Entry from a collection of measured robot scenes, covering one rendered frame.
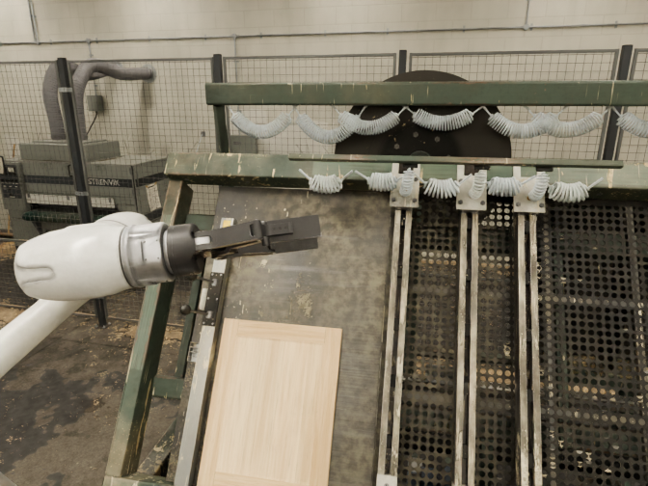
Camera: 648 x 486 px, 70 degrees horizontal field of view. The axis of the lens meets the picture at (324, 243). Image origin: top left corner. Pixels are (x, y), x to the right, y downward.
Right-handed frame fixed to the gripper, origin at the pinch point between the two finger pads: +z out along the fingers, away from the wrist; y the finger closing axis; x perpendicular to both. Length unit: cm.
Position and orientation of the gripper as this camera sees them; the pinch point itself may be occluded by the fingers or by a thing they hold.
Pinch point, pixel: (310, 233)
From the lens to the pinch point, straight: 69.0
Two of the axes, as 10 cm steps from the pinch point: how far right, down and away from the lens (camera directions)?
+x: -1.3, -9.8, 1.1
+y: 0.4, -1.2, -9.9
